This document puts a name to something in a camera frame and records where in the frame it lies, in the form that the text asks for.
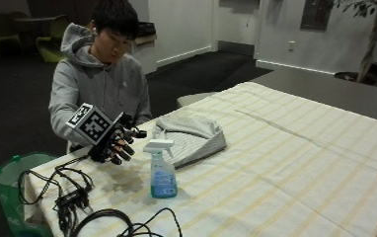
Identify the white cube with black markers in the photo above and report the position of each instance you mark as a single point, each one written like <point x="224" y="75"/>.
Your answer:
<point x="92" y="123"/>

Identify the clear spray bottle blue liquid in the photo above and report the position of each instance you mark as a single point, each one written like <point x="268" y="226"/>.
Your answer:
<point x="163" y="179"/>

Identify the folded grey cloth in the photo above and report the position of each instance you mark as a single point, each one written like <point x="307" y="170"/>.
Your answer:
<point x="196" y="140"/>

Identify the pale stool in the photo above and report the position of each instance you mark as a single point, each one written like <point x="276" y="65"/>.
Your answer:
<point x="195" y="98"/>

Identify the the person in grey hoodie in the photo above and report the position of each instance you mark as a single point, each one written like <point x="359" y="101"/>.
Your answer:
<point x="100" y="82"/>

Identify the black adapter hub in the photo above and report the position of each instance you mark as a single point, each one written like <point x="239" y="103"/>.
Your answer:
<point x="71" y="198"/>

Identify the white cabinet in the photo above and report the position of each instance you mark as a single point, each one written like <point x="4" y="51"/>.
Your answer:
<point x="145" y="54"/>

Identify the green bag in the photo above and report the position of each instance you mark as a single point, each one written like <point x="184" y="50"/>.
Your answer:
<point x="11" y="191"/>

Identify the cream striped tablecloth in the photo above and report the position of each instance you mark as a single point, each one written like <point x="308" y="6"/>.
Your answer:
<point x="263" y="164"/>

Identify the black bag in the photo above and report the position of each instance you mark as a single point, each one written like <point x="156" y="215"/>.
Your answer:
<point x="145" y="29"/>

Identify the green chair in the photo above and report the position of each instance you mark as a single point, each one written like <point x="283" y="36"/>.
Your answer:
<point x="52" y="41"/>
<point x="4" y="34"/>

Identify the dark round table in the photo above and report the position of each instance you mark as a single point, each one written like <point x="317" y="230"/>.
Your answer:
<point x="35" y="20"/>

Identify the indoor tree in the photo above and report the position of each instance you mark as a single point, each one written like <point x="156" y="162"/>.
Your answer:
<point x="372" y="36"/>

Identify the white wall outlet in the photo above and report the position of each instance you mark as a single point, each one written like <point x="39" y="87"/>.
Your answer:
<point x="291" y="45"/>

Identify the dark wall frame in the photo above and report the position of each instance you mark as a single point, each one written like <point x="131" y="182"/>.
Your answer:
<point x="316" y="14"/>

